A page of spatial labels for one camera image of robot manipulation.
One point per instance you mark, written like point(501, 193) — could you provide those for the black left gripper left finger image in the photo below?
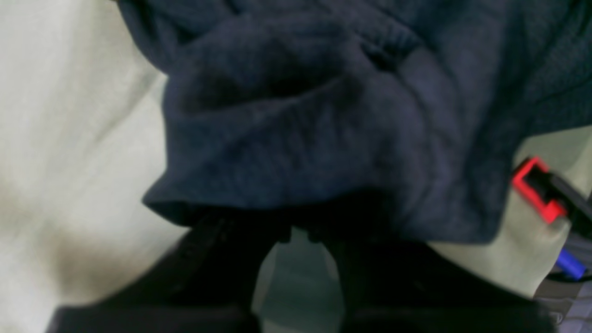
point(204, 284)

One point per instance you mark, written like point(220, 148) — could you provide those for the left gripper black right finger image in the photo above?
point(394, 286)

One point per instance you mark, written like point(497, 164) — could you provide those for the dark navy long-sleeve T-shirt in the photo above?
point(405, 114)

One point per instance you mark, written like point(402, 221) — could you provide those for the orange black clamp top centre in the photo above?
point(550, 195)

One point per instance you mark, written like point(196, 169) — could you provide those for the sage green table cloth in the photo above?
point(81, 141)

